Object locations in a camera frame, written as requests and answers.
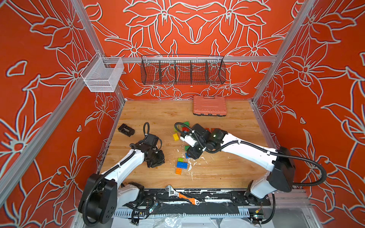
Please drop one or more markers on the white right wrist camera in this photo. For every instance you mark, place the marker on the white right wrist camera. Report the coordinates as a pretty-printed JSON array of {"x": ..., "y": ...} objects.
[{"x": 190, "y": 139}]

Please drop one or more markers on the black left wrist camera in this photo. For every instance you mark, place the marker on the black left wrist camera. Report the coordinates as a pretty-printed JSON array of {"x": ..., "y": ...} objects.
[{"x": 153, "y": 141}]

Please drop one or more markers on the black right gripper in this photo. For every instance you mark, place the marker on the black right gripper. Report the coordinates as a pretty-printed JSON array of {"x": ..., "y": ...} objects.
[{"x": 193, "y": 152}]

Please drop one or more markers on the orange lego brick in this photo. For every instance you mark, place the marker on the orange lego brick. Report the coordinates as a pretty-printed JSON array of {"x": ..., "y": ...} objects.
[{"x": 178, "y": 171}]

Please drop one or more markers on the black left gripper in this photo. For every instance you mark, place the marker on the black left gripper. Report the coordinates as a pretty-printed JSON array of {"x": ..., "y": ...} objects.
[{"x": 161, "y": 160}]

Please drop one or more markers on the orange handled adjustable wrench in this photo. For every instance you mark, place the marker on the orange handled adjustable wrench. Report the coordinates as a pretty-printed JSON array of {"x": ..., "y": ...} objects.
[{"x": 173, "y": 193}]

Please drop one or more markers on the dark green lego brick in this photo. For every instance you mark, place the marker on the dark green lego brick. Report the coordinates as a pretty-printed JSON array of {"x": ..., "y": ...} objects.
[{"x": 186, "y": 124}]

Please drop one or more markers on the yellow lego brick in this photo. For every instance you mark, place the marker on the yellow lego brick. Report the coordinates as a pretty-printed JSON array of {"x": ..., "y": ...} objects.
[{"x": 176, "y": 137}]

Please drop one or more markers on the black wire wall basket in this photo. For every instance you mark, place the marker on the black wire wall basket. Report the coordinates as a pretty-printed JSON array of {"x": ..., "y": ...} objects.
[{"x": 174, "y": 69}]

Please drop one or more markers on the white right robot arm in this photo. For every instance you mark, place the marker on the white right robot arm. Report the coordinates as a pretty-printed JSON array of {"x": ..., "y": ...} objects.
[{"x": 280, "y": 168}]

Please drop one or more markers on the salmon red tool case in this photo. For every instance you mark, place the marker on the salmon red tool case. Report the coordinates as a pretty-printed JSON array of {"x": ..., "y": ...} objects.
[{"x": 209, "y": 106}]

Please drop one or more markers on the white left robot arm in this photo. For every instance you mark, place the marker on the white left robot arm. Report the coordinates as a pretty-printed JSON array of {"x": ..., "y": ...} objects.
[{"x": 104, "y": 193}]

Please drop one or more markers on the clear plastic wall bin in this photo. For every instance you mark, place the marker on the clear plastic wall bin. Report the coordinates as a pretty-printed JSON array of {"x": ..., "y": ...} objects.
[{"x": 103, "y": 74}]

